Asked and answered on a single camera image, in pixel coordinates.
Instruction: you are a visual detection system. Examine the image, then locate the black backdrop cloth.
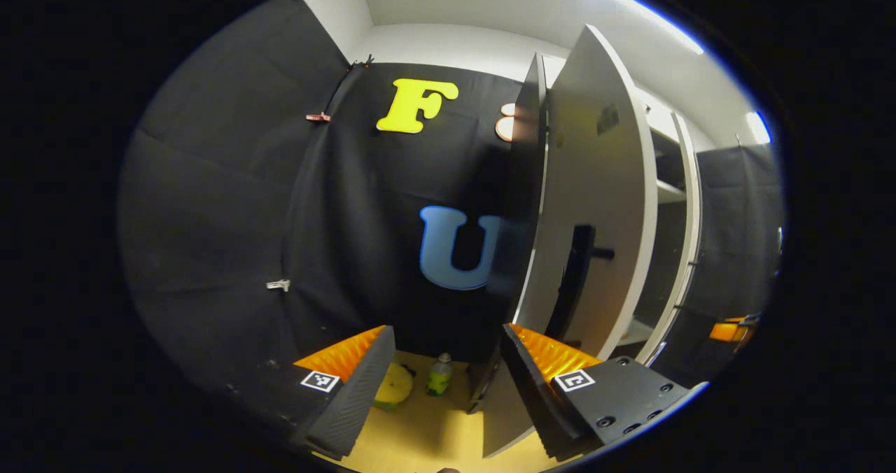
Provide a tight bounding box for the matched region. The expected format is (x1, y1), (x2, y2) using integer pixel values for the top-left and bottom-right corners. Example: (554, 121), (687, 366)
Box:
(119, 0), (547, 418)
(693, 144), (785, 383)

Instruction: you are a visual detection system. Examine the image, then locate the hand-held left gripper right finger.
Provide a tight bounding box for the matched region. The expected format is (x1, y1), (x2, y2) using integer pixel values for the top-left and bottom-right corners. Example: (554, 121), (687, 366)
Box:
(500, 323), (708, 462)

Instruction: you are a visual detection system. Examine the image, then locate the black left door handle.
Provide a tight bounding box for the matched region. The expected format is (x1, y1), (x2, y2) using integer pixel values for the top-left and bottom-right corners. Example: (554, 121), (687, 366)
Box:
(546, 225), (615, 341)

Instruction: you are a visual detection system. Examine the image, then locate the small ceiling light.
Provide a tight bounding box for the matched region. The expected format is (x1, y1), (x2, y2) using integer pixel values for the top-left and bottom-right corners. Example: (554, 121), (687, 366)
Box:
(745, 111), (771, 145)

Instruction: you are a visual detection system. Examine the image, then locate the small green bottle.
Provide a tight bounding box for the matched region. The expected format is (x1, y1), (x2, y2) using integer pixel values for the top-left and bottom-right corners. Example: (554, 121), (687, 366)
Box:
(427, 352), (454, 397)

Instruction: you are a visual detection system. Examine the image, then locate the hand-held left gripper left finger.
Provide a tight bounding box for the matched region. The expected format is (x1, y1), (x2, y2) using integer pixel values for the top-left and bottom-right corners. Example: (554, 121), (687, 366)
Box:
(209, 325), (397, 461)

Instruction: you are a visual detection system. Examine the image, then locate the yellow plush toy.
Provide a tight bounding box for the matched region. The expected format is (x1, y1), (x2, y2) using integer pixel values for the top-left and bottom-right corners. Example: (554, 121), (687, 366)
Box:
(374, 362), (415, 409)

